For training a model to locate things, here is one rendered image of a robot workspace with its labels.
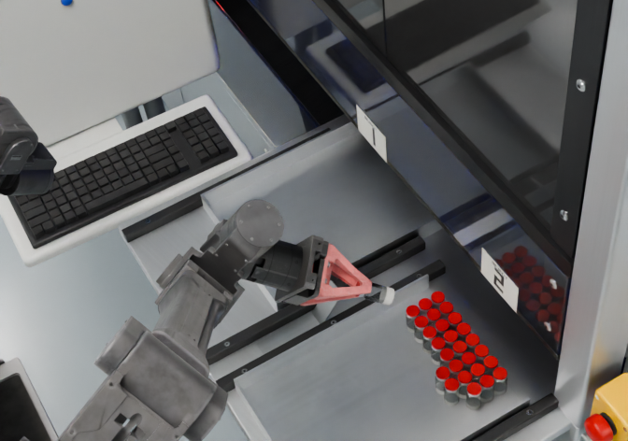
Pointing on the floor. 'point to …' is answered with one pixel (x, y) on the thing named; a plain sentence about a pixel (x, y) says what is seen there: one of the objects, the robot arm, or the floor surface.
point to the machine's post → (600, 242)
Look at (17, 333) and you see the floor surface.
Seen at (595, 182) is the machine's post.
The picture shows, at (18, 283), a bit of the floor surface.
